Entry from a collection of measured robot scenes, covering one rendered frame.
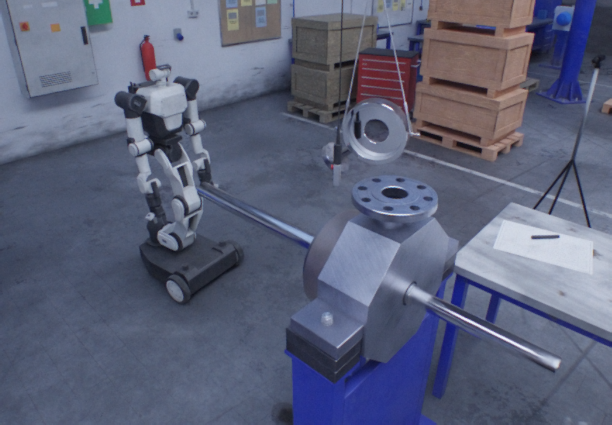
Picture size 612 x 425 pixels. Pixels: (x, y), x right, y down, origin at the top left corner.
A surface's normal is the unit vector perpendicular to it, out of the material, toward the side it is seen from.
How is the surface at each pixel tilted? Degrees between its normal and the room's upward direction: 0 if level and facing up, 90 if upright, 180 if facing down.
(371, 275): 45
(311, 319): 0
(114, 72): 90
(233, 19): 90
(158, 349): 0
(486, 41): 90
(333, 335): 0
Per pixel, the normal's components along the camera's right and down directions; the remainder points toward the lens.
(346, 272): -0.48, -0.39
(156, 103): 0.18, 0.37
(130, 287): 0.00, -0.89
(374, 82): -0.42, 0.42
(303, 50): -0.73, 0.32
